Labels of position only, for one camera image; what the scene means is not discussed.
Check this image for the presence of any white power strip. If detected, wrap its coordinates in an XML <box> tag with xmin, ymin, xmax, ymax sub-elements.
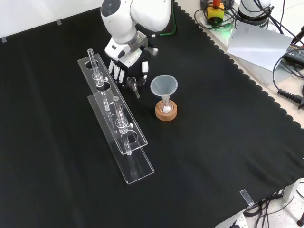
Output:
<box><xmin>228</xmin><ymin>213</ymin><xmax>249</xmax><ymax>228</ymax></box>

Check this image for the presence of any pale board sheet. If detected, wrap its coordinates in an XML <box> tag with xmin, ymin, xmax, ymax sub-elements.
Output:
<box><xmin>226</xmin><ymin>20</ymin><xmax>295</xmax><ymax>72</ymax></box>

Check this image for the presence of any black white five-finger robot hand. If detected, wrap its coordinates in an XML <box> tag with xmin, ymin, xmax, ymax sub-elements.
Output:
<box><xmin>104</xmin><ymin>38</ymin><xmax>151</xmax><ymax>91</ymax></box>

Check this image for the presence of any translucent plastic funnel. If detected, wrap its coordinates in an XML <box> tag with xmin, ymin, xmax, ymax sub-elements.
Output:
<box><xmin>150</xmin><ymin>75</ymin><xmax>178</xmax><ymax>108</ymax></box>

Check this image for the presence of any clear tape strip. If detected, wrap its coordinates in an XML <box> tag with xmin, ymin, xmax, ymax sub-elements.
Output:
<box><xmin>239</xmin><ymin>189</ymin><xmax>255</xmax><ymax>206</ymax></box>

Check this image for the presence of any black power adapter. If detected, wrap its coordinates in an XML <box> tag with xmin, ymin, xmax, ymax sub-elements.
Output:
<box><xmin>284</xmin><ymin>43</ymin><xmax>304</xmax><ymax>63</ymax></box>

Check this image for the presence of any green cable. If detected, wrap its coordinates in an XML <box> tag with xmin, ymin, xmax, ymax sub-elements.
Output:
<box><xmin>159</xmin><ymin>6</ymin><xmax>178</xmax><ymax>38</ymax></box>

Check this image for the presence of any black tripod leg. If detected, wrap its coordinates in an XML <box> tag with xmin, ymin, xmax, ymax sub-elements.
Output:
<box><xmin>290</xmin><ymin>23</ymin><xmax>304</xmax><ymax>45</ymax></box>

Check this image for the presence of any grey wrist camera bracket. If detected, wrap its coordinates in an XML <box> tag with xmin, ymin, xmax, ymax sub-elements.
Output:
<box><xmin>129</xmin><ymin>32</ymin><xmax>159</xmax><ymax>57</ymax></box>

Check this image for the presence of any black cable with ribbed plug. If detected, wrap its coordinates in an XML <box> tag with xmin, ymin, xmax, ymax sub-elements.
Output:
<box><xmin>272</xmin><ymin>51</ymin><xmax>304</xmax><ymax>110</ymax></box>

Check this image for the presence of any clear glass weighing funnel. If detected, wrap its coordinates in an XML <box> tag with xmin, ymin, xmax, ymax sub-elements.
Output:
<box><xmin>126</xmin><ymin>76</ymin><xmax>141</xmax><ymax>99</ymax></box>

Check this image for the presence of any white table leg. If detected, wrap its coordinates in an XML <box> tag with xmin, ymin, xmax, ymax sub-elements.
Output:
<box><xmin>282</xmin><ymin>181</ymin><xmax>299</xmax><ymax>203</ymax></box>

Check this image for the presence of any round-bottom glass flask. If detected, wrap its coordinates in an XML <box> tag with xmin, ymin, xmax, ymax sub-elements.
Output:
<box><xmin>159</xmin><ymin>95</ymin><xmax>174</xmax><ymax>114</ymax></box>

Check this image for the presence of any black table cloth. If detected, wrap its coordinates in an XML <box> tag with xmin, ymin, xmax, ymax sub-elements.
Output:
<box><xmin>0</xmin><ymin>2</ymin><xmax>304</xmax><ymax>228</ymax></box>

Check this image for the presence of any round cork ring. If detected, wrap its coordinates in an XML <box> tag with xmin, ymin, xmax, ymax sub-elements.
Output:
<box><xmin>155</xmin><ymin>99</ymin><xmax>178</xmax><ymax>122</ymax></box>

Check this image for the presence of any black cable bundle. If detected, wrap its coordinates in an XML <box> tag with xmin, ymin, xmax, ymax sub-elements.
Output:
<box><xmin>244</xmin><ymin>193</ymin><xmax>287</xmax><ymax>219</ymax></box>

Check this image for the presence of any clear acrylic funnel stand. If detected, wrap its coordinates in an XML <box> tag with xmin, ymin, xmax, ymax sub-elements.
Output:
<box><xmin>77</xmin><ymin>48</ymin><xmax>155</xmax><ymax>186</ymax></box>

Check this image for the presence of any yellow stop button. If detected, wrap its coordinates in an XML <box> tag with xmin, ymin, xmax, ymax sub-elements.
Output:
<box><xmin>207</xmin><ymin>0</ymin><xmax>225</xmax><ymax>24</ymax></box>

